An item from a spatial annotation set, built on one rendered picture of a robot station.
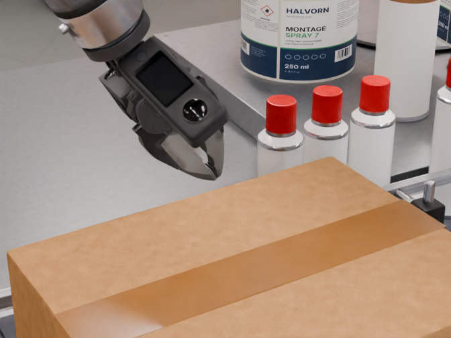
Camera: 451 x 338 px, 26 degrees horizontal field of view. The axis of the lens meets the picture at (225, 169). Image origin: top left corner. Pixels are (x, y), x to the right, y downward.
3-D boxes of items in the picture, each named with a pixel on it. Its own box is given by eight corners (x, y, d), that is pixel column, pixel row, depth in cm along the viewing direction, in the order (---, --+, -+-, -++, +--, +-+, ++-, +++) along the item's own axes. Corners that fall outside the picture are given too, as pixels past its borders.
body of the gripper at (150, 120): (178, 74, 106) (123, -12, 99) (215, 103, 99) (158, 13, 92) (123, 118, 105) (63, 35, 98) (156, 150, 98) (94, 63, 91)
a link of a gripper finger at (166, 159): (195, 143, 104) (156, 86, 98) (203, 150, 102) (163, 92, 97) (161, 172, 103) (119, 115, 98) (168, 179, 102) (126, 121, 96)
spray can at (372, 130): (369, 220, 123) (381, 68, 113) (394, 240, 118) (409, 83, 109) (334, 231, 120) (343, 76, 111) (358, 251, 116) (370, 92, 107)
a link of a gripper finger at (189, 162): (197, 159, 110) (158, 102, 104) (222, 182, 105) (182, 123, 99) (176, 177, 109) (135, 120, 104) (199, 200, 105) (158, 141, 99)
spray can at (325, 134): (325, 233, 120) (334, 78, 110) (349, 253, 116) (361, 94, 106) (289, 243, 118) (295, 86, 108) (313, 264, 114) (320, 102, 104)
